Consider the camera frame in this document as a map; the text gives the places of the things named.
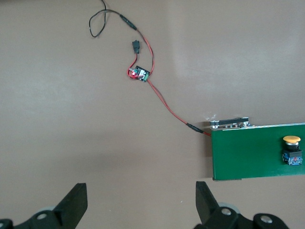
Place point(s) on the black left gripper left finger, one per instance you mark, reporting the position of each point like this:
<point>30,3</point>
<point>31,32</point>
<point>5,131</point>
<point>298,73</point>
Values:
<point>71,207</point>

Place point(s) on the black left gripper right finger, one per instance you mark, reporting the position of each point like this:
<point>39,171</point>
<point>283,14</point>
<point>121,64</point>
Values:
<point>207,210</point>

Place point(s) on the yellow mushroom push button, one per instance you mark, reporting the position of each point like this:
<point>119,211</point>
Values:
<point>291,152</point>

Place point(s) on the green conveyor belt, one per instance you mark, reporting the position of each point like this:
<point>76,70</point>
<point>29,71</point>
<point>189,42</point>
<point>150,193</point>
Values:
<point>250,155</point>

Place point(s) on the small controller circuit board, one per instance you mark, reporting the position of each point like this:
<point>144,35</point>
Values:
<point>140,74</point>

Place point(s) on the red black power lead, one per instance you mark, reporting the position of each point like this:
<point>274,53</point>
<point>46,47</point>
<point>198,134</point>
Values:
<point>152,55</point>

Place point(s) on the black inline plug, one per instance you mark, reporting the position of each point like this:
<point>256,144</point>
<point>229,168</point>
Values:
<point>136,46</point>

